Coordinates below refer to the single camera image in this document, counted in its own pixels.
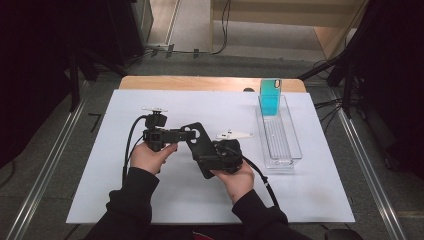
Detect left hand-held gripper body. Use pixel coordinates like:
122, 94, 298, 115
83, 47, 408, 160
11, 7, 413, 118
142, 106, 182, 153

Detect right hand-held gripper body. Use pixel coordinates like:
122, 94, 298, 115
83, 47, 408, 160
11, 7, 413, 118
213, 129, 254, 175

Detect black phone case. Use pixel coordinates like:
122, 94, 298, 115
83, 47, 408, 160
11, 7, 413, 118
179, 121, 228, 180

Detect clear plastic bin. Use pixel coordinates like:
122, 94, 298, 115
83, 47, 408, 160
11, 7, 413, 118
255, 94, 304, 169

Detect blue phone case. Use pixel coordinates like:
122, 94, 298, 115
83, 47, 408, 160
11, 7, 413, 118
259, 78, 283, 117

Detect person's left hand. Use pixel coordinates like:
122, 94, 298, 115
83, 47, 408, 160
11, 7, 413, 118
129, 141, 179, 176

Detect person's right hand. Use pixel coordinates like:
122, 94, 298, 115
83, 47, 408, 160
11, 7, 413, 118
211, 161, 256, 205

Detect white table board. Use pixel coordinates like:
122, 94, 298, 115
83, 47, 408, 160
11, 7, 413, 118
65, 89, 356, 224

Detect wooden table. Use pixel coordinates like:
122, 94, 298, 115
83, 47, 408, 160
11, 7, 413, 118
118, 75, 307, 94

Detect person's lap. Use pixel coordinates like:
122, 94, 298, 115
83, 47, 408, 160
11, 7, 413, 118
149, 224, 248, 240

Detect black metal stand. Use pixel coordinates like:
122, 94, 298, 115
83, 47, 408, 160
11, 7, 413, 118
68, 43, 128, 113
297, 46, 368, 119

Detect grey cabinet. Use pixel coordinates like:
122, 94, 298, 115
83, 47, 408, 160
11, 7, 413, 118
130, 0, 155, 46

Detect black curtain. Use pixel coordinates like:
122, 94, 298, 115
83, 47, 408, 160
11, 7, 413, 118
346, 0, 424, 181
0, 0, 148, 169

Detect beige wooden furniture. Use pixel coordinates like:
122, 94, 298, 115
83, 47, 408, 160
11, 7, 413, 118
209, 0, 369, 62

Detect left hand-held gripper cable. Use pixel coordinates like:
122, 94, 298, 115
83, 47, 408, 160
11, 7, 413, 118
121, 114, 150, 185

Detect hand-held gripper cable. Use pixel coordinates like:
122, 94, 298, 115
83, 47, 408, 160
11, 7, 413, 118
121, 114, 150, 185
241, 154, 281, 210

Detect right hand-held gripper cable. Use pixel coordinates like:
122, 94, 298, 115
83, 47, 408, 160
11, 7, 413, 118
241, 154, 281, 210

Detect black floor cables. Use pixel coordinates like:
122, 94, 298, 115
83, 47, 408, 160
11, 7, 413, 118
313, 98, 346, 134

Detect metal floor rail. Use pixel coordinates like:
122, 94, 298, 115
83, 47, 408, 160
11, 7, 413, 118
333, 89, 408, 240
4, 99, 88, 240

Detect black hanging cable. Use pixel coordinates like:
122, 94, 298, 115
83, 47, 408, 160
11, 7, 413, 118
146, 0, 232, 56

